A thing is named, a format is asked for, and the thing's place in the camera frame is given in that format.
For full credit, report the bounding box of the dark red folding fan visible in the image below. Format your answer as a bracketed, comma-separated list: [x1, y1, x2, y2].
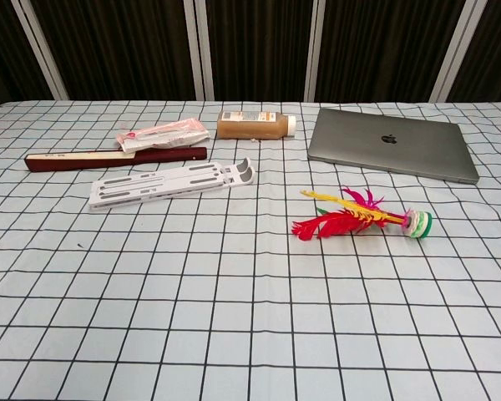
[23, 146, 208, 173]

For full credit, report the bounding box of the brown juice bottle white cap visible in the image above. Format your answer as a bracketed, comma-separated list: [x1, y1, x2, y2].
[215, 109, 297, 140]

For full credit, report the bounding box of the grey Apple laptop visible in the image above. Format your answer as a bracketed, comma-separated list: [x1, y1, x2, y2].
[306, 107, 480, 185]

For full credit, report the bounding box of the colourful feather toy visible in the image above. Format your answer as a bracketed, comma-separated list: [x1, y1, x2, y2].
[291, 186, 433, 241]

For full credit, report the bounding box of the white grid checked tablecloth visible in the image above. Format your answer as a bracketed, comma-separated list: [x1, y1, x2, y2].
[0, 99, 501, 401]

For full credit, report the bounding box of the white folding laptop stand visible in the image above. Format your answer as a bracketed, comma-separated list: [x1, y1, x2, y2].
[88, 157, 257, 212]

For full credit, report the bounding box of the white folding screen frame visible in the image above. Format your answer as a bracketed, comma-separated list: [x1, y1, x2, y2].
[10, 0, 491, 104]

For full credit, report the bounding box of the pink white plastic packet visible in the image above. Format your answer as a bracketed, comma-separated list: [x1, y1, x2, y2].
[115, 118, 211, 154]

